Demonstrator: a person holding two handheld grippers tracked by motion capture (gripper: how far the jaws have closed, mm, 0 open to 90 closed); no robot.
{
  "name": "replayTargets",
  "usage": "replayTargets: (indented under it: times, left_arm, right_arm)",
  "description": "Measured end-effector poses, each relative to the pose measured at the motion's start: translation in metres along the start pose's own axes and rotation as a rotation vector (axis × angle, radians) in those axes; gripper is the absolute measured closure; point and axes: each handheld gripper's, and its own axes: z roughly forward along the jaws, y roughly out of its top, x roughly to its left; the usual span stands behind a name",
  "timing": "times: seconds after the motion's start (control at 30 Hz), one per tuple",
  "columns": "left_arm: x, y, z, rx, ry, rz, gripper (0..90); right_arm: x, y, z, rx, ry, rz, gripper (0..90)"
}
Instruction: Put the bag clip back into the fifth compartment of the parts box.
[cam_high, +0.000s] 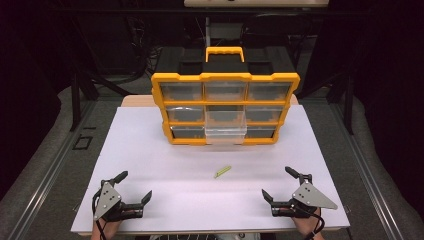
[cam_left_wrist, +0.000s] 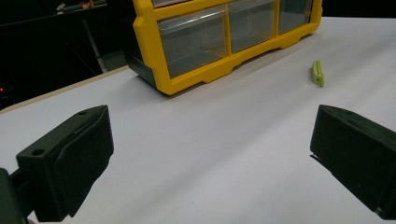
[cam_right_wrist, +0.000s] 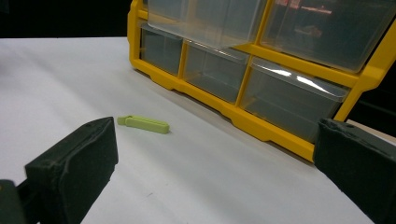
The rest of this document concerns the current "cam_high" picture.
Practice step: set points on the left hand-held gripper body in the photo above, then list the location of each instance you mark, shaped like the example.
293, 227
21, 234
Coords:
107, 199

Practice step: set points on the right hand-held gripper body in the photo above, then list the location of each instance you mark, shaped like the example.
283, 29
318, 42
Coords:
310, 196

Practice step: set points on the small yellow-green plastic stick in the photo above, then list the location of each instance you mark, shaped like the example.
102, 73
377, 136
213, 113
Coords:
222, 171

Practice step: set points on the clear plastic drawer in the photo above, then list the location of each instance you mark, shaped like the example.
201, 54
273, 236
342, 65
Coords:
226, 128

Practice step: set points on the yellow and black organizer cabinet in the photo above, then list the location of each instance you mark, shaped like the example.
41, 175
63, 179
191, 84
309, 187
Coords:
223, 81

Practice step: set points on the person's right hand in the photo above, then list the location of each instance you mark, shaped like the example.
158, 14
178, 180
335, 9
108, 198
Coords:
305, 226

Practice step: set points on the person's left hand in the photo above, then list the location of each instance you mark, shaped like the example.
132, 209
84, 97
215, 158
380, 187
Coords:
108, 230

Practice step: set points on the black metal stand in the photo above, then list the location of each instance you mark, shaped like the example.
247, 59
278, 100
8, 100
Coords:
348, 106
76, 100

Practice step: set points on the aluminium floor rail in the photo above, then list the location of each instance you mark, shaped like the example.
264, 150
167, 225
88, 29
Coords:
50, 173
370, 173

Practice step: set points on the white metal post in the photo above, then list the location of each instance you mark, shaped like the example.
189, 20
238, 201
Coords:
208, 31

